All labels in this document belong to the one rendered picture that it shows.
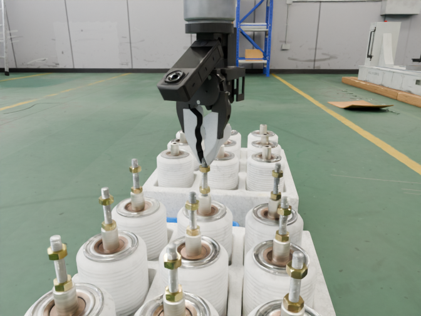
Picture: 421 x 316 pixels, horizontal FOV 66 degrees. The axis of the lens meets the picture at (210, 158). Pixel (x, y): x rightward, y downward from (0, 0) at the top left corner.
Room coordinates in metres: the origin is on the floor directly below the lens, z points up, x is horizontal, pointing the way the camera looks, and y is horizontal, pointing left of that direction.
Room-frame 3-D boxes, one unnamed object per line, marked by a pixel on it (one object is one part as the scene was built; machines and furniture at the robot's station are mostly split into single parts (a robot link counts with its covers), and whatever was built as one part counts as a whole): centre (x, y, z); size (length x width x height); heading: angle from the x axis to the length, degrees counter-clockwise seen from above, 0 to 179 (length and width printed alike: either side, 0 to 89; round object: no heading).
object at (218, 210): (0.50, 0.01, 0.25); 0.08 x 0.08 x 0.01
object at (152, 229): (0.51, 0.13, 0.16); 0.10 x 0.10 x 0.18
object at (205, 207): (0.50, 0.01, 0.26); 0.02 x 0.02 x 0.03
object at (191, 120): (0.53, 0.02, 0.38); 0.06 x 0.03 x 0.09; 147
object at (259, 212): (0.49, -0.11, 0.25); 0.08 x 0.08 x 0.01
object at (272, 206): (0.49, -0.11, 0.26); 0.02 x 0.02 x 0.03
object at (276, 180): (0.49, -0.11, 0.31); 0.01 x 0.01 x 0.08
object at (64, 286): (0.28, 0.15, 0.29); 0.02 x 0.02 x 0.01; 59
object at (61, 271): (0.28, 0.15, 0.30); 0.01 x 0.01 x 0.08
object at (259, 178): (0.78, -0.14, 0.16); 0.10 x 0.10 x 0.18
